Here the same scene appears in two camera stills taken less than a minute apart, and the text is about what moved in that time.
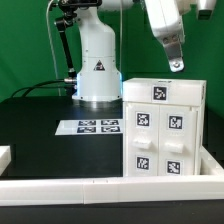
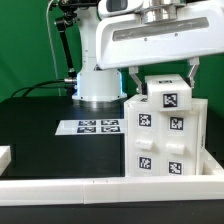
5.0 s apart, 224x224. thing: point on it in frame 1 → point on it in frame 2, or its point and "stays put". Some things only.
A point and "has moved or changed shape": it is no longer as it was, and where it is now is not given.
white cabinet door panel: [142, 134] stays put
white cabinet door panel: [178, 141] stays put
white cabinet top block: [165, 91] has moved or changed shape
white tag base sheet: [90, 127] stays put
